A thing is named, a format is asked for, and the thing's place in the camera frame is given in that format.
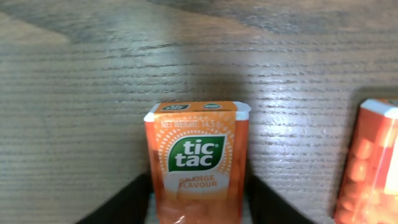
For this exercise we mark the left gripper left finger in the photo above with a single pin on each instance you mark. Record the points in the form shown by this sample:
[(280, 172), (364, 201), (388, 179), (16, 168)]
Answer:
[(127, 205)]

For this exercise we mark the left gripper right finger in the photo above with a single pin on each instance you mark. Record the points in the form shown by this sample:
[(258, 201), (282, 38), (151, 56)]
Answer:
[(270, 208)]

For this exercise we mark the orange candy box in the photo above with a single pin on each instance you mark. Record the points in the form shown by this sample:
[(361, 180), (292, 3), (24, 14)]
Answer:
[(367, 168), (196, 155)]

